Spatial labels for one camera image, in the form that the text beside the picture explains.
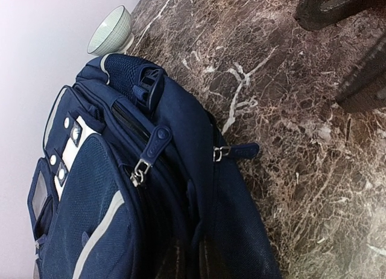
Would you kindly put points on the navy blue student backpack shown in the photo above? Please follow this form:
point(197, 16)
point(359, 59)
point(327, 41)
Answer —
point(137, 181)

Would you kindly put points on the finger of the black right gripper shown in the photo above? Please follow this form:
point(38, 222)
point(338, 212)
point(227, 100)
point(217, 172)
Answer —
point(318, 14)
point(366, 71)

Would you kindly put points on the celadon bowl at back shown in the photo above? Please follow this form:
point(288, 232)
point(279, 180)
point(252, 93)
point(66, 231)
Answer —
point(113, 35)

